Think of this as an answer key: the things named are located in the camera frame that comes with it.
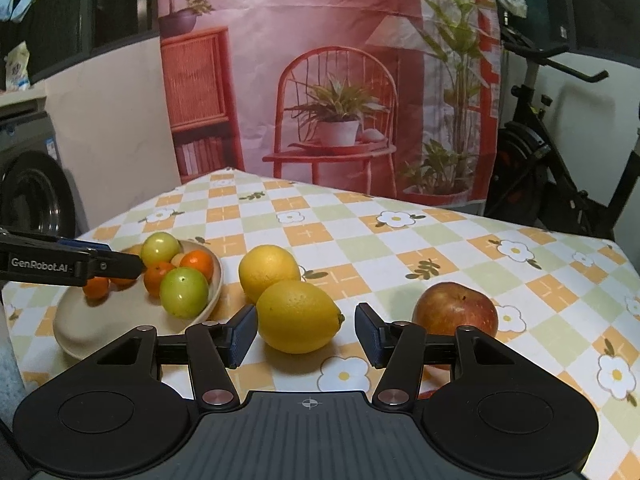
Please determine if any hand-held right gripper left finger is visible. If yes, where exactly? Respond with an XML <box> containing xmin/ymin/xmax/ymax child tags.
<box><xmin>97</xmin><ymin>304</ymin><xmax>258</xmax><ymax>411</ymax></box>

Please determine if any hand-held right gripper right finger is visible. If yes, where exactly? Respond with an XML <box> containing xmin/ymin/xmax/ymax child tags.
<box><xmin>355</xmin><ymin>303</ymin><xmax>518</xmax><ymax>411</ymax></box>

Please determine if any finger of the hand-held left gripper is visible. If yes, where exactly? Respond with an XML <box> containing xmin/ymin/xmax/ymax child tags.
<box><xmin>87</xmin><ymin>250</ymin><xmax>146</xmax><ymax>282</ymax></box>
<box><xmin>0</xmin><ymin>230</ymin><xmax>111</xmax><ymax>254</ymax></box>

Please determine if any green jujube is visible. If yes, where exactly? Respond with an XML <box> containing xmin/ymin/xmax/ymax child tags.
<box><xmin>160</xmin><ymin>267</ymin><xmax>210</xmax><ymax>318</ymax></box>
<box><xmin>141</xmin><ymin>232</ymin><xmax>182</xmax><ymax>267</ymax></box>

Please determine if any yellow lemon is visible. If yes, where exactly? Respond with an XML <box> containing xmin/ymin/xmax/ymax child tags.
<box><xmin>238</xmin><ymin>245</ymin><xmax>302</xmax><ymax>306</ymax></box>
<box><xmin>256</xmin><ymin>280</ymin><xmax>346</xmax><ymax>355</ymax></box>

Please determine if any beige oval bowl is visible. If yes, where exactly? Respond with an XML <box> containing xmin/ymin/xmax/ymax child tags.
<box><xmin>52</xmin><ymin>239</ymin><xmax>224</xmax><ymax>361</ymax></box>

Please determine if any red apple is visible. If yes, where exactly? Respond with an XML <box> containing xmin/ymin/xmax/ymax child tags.
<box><xmin>412</xmin><ymin>282</ymin><xmax>499</xmax><ymax>343</ymax></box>

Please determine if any grey washing machine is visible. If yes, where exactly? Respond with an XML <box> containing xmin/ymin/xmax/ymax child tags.
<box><xmin>0</xmin><ymin>95</ymin><xmax>78</xmax><ymax>241</ymax></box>

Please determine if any white printed packet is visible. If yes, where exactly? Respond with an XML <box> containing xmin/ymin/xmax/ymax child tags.
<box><xmin>5</xmin><ymin>42</ymin><xmax>32</xmax><ymax>92</ymax></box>

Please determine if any black exercise bike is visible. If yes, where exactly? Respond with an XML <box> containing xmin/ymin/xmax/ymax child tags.
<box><xmin>482</xmin><ymin>25</ymin><xmax>640</xmax><ymax>243</ymax></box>

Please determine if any dark window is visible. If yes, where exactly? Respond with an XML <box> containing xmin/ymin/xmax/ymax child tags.
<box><xmin>492</xmin><ymin>0</ymin><xmax>640</xmax><ymax>68</ymax></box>
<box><xmin>30</xmin><ymin>0</ymin><xmax>157</xmax><ymax>78</ymax></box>

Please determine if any hanging blue cloth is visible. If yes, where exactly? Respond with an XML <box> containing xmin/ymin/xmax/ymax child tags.
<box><xmin>0</xmin><ymin>0</ymin><xmax>32</xmax><ymax>23</ymax></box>

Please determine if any printed pink backdrop cloth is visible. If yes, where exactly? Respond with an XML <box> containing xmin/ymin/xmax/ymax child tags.
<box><xmin>157</xmin><ymin>0</ymin><xmax>503</xmax><ymax>206</ymax></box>

